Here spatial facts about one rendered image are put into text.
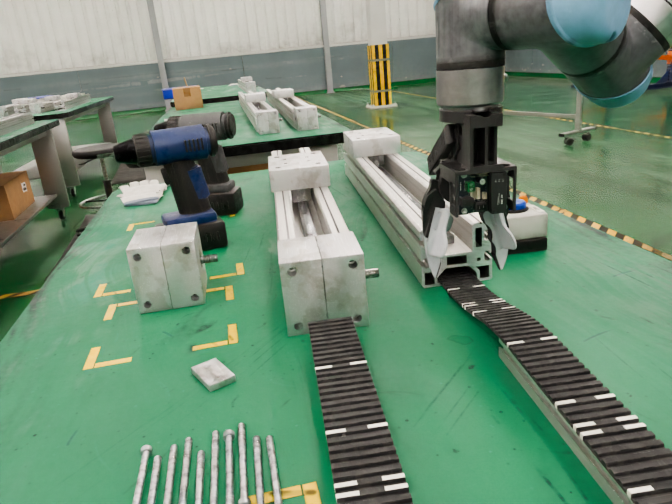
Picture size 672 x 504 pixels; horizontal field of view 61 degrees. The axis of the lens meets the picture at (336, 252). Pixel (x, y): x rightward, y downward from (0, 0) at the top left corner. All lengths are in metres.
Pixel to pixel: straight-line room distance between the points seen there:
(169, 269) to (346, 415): 0.40
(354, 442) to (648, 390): 0.29
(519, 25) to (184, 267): 0.51
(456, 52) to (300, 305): 0.33
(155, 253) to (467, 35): 0.48
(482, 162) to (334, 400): 0.31
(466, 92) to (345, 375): 0.33
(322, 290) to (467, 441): 0.26
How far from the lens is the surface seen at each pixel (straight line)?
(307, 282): 0.67
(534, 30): 0.61
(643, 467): 0.47
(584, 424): 0.50
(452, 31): 0.66
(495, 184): 0.67
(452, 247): 0.82
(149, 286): 0.83
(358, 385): 0.53
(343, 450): 0.46
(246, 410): 0.58
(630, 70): 0.71
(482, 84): 0.66
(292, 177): 1.06
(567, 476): 0.50
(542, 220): 0.92
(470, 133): 0.64
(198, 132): 1.03
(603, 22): 0.59
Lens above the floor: 1.10
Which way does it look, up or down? 20 degrees down
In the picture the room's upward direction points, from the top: 5 degrees counter-clockwise
